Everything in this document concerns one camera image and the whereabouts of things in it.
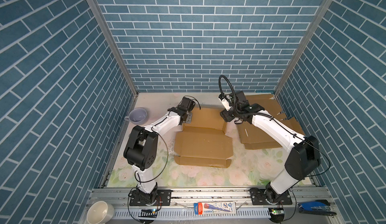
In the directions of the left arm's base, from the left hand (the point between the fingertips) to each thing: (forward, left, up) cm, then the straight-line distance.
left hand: (184, 116), depth 95 cm
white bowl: (-49, +36, -4) cm, 61 cm away
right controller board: (-51, -47, -13) cm, 71 cm away
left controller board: (-49, +16, -12) cm, 53 cm away
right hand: (-2, -24, +10) cm, 26 cm away
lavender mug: (+4, +33, -6) cm, 33 cm away
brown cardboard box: (-15, -12, -7) cm, 20 cm away
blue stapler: (-50, -64, -5) cm, 81 cm away
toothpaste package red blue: (-48, -16, -8) cm, 52 cm away
